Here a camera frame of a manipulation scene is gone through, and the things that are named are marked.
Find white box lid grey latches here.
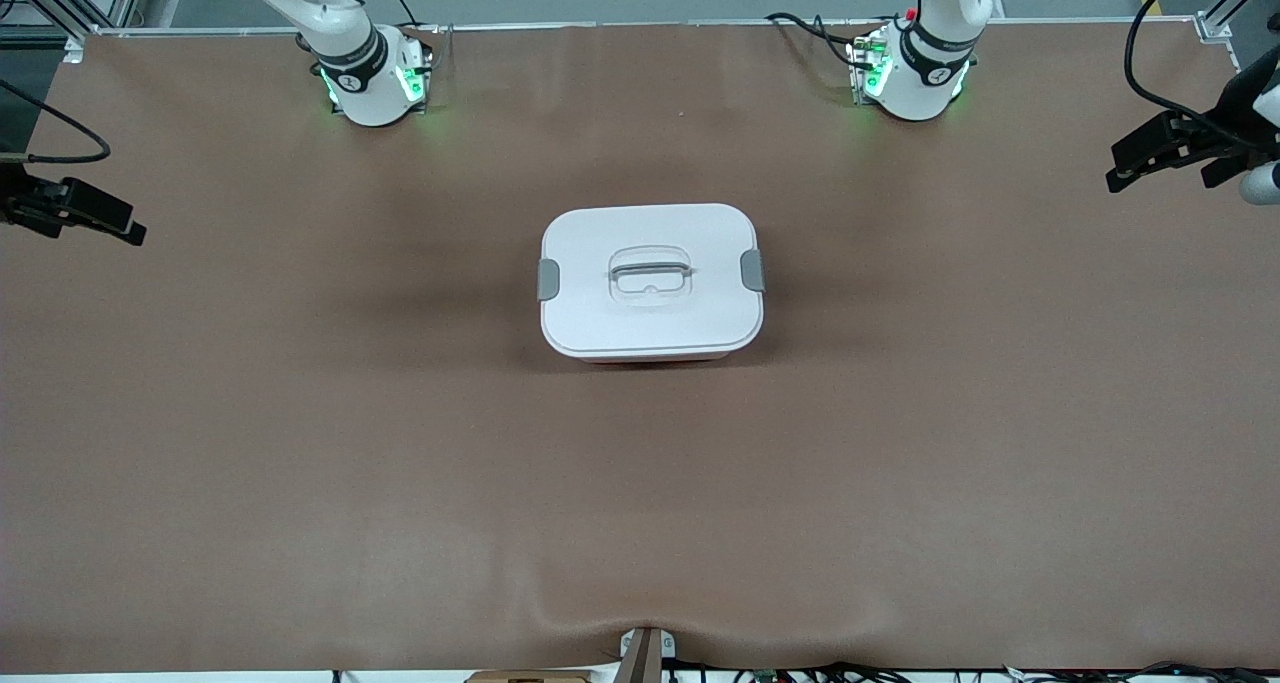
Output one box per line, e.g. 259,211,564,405
538,203,766,356

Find pink plastic storage box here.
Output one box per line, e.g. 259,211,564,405
575,350,731,365

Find brown table mat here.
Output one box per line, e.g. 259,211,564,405
0,21,1280,674

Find brown cardboard piece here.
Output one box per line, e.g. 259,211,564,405
465,669,593,683

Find black base cable bundle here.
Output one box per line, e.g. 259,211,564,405
765,11,866,69

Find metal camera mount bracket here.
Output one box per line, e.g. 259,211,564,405
618,626,676,683

